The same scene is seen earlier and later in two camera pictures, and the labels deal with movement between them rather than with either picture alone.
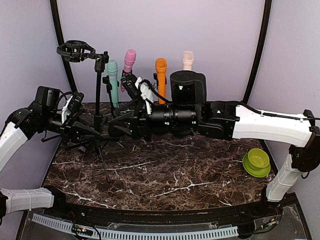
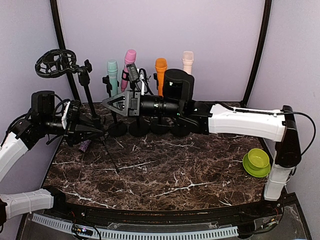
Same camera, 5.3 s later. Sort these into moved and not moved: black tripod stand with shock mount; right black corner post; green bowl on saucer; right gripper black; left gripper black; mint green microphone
Moved: black tripod stand with shock mount; right gripper black
Not moved: right black corner post; green bowl on saucer; mint green microphone; left gripper black
